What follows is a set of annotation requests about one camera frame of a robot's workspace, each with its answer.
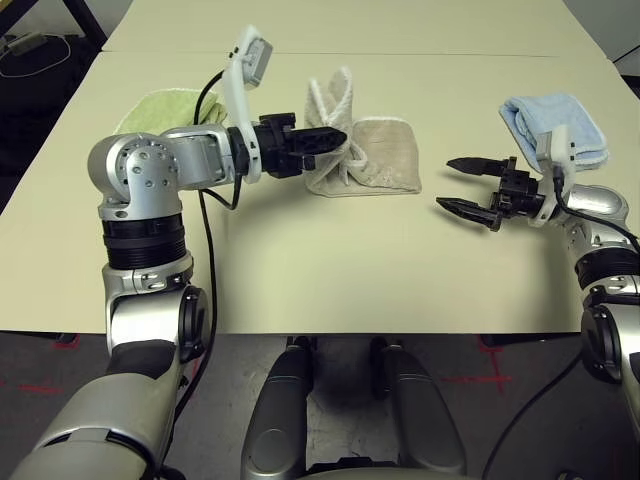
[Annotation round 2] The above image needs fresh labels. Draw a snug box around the white power adapter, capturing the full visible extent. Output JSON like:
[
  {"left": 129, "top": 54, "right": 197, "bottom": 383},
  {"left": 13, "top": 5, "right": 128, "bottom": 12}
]
[{"left": 4, "top": 33, "right": 44, "bottom": 56}]

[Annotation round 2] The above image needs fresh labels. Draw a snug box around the grey robot leg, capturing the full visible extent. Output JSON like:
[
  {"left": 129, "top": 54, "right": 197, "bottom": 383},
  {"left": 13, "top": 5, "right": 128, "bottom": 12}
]
[
  {"left": 369, "top": 337, "right": 469, "bottom": 480},
  {"left": 240, "top": 337, "right": 319, "bottom": 480}
]

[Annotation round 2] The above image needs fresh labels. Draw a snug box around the grey robot right leg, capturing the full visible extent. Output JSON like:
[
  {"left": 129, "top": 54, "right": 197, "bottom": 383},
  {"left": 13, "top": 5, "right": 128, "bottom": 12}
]
[{"left": 369, "top": 337, "right": 469, "bottom": 480}]

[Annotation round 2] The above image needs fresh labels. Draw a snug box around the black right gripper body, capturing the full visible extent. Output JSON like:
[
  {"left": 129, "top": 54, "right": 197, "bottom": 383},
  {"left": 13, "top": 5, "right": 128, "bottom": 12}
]
[{"left": 487, "top": 156, "right": 544, "bottom": 232}]

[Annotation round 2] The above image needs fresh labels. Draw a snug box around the thin white floor cable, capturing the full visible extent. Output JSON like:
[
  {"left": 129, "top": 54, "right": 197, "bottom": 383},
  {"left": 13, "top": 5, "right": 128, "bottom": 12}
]
[{"left": 0, "top": 33, "right": 71, "bottom": 79}]

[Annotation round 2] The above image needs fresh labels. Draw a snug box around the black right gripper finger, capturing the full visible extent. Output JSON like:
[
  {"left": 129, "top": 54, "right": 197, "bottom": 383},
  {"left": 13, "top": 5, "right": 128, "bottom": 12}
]
[
  {"left": 446, "top": 157, "right": 507, "bottom": 177},
  {"left": 435, "top": 196, "right": 501, "bottom": 232}
]

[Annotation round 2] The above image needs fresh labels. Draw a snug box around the green folded towel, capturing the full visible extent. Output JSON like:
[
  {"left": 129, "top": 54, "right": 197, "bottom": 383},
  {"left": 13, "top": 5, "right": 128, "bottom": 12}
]
[{"left": 113, "top": 88, "right": 230, "bottom": 137}]

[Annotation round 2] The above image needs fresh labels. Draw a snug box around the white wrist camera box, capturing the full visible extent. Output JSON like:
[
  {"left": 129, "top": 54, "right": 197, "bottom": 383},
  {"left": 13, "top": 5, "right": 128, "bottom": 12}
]
[
  {"left": 222, "top": 25, "right": 275, "bottom": 186},
  {"left": 529, "top": 124, "right": 574, "bottom": 229}
]

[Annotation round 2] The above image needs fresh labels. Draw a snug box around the side table with black frame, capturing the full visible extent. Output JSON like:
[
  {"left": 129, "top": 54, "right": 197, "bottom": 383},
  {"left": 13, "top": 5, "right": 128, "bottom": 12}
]
[{"left": 0, "top": 0, "right": 109, "bottom": 51}]

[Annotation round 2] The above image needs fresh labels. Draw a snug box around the black stand leg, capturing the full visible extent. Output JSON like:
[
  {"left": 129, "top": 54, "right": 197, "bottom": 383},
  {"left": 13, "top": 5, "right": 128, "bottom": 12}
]
[{"left": 612, "top": 42, "right": 640, "bottom": 64}]

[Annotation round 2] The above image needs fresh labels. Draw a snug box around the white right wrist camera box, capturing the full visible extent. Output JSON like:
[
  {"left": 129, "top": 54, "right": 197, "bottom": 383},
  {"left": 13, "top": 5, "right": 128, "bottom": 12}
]
[{"left": 529, "top": 124, "right": 574, "bottom": 229}]

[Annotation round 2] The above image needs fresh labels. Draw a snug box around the black left camera cable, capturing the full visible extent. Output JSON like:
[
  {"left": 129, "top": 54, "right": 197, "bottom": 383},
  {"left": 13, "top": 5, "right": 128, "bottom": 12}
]
[{"left": 159, "top": 69, "right": 246, "bottom": 471}]

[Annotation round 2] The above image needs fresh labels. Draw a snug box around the blue folded towel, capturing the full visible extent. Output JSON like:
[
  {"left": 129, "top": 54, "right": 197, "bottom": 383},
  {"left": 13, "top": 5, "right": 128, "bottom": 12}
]
[{"left": 498, "top": 92, "right": 611, "bottom": 174}]

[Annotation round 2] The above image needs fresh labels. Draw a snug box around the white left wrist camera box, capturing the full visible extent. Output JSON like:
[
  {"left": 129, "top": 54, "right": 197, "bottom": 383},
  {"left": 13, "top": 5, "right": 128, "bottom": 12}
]
[{"left": 222, "top": 25, "right": 275, "bottom": 186}]

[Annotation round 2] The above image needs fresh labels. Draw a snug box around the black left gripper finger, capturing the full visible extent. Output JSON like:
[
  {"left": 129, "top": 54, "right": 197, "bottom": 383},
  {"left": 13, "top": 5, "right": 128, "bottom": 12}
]
[
  {"left": 295, "top": 141, "right": 346, "bottom": 157},
  {"left": 293, "top": 125, "right": 349, "bottom": 144}
]

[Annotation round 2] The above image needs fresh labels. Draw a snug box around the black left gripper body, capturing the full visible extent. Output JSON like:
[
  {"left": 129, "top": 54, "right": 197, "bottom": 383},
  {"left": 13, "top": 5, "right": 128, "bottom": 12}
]
[{"left": 249, "top": 113, "right": 317, "bottom": 180}]

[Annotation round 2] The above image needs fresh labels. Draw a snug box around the beige towel with white trim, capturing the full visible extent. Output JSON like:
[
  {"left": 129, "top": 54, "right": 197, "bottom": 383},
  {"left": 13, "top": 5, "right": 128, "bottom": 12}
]
[{"left": 303, "top": 64, "right": 422, "bottom": 197}]

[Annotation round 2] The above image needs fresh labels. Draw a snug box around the grey robot left leg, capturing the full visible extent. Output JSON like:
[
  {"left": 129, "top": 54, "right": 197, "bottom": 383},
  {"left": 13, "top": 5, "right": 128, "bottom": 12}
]
[{"left": 240, "top": 337, "right": 319, "bottom": 480}]

